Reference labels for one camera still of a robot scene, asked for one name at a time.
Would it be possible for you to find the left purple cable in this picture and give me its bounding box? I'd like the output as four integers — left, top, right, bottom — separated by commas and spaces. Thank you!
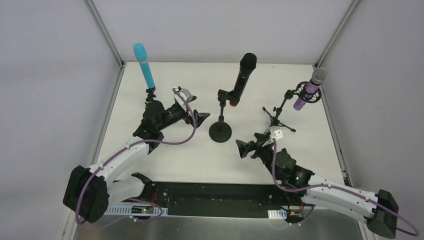
75, 87, 199, 226

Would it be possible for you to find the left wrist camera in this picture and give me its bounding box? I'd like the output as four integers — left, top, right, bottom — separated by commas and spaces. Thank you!
172, 86, 194, 107

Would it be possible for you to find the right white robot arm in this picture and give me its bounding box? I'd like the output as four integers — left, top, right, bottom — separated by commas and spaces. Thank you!
235, 133, 399, 239

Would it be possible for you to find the round base mic stand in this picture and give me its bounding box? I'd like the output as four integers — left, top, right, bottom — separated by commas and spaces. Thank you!
208, 89, 240, 143

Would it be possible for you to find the white cable duct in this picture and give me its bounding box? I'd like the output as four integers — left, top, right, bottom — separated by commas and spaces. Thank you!
104, 203, 168, 217
267, 209, 287, 220

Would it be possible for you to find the left white cable duct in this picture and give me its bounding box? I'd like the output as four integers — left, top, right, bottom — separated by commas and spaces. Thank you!
104, 203, 168, 217

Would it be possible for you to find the right white cable duct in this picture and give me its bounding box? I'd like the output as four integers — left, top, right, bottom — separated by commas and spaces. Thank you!
267, 209, 287, 220

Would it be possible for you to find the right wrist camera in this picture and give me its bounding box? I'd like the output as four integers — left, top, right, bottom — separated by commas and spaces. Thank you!
268, 126, 284, 141

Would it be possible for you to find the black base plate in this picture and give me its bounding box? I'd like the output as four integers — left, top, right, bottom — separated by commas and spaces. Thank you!
137, 181, 302, 219

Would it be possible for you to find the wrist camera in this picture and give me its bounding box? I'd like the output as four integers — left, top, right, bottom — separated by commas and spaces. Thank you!
172, 86, 194, 107
268, 126, 284, 141

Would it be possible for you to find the black tripod clip stand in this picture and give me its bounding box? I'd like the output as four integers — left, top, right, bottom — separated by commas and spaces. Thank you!
145, 87, 157, 111

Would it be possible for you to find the black microphone orange end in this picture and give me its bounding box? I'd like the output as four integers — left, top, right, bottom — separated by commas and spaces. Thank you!
229, 52, 257, 107

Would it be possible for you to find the purple glitter microphone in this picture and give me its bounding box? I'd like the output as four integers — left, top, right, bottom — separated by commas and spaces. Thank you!
293, 67, 329, 111

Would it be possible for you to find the tripod shock mount stand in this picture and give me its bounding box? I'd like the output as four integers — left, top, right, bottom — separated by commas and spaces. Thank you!
261, 81, 323, 133

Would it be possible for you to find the blue toy microphone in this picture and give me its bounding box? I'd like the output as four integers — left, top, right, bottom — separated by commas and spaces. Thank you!
133, 43, 156, 89

